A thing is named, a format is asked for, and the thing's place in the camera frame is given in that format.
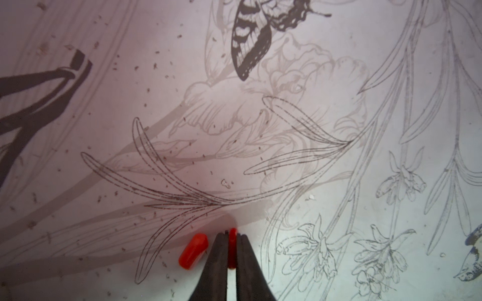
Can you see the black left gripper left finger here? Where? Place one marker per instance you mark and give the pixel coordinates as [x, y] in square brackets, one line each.
[212, 285]

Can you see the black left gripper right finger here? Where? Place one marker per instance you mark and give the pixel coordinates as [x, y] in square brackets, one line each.
[250, 282]

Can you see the red protection sleeve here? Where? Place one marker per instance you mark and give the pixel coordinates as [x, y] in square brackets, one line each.
[194, 250]
[232, 248]

